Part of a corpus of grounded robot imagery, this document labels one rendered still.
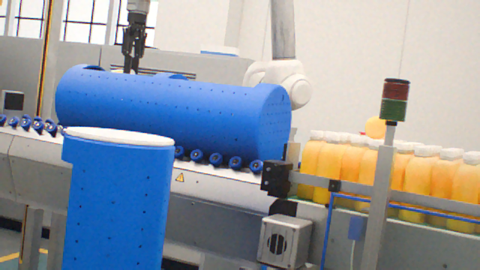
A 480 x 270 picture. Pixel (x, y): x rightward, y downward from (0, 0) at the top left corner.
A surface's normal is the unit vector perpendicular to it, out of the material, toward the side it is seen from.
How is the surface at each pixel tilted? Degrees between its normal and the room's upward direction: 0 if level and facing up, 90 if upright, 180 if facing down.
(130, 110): 95
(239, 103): 62
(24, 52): 90
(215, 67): 90
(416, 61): 90
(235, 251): 108
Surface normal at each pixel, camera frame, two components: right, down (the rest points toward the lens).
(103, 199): 0.05, 0.06
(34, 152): -0.39, -0.34
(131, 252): 0.57, 0.12
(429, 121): -0.34, 0.00
